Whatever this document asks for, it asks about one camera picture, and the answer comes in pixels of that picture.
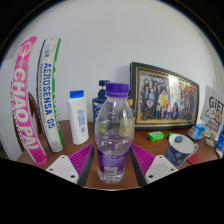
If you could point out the white blue-capped lotion bottle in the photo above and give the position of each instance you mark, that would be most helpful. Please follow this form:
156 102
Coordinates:
78 118

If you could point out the white printed paper gift bag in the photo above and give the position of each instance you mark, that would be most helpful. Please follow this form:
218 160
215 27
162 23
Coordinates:
213 110

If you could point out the blue detergent bottle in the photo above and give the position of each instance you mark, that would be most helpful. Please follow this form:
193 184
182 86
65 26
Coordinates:
220 141

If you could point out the small puzzle cube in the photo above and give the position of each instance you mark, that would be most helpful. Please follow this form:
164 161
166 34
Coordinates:
213 134

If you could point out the clear purple-capped water bottle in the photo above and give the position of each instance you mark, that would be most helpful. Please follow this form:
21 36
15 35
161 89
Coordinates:
113 140

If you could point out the blue tissue pack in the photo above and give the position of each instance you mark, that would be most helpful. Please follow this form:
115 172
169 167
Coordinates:
196 132

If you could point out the white green shuttlecock tube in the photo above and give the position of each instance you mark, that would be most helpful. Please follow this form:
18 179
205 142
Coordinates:
50 96

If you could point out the framed group picture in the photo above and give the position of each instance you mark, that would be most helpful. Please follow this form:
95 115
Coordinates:
165 96

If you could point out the small patterned snack packet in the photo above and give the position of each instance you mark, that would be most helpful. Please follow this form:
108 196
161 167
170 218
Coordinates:
210 142

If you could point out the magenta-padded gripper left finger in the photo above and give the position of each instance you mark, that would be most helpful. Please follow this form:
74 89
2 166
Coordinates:
61 166

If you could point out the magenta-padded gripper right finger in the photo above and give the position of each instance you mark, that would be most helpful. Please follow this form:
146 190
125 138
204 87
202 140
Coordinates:
161 166

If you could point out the pink shuttlecock tube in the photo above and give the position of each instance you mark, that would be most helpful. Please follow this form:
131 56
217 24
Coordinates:
25 100

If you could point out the dark blue pump bottle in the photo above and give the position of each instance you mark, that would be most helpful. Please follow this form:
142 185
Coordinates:
98 101

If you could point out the blue patterned ceramic mug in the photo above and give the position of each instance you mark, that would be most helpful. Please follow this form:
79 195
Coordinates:
178 151

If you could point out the flat round red coaster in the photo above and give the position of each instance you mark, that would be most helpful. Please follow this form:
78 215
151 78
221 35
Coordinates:
194 159

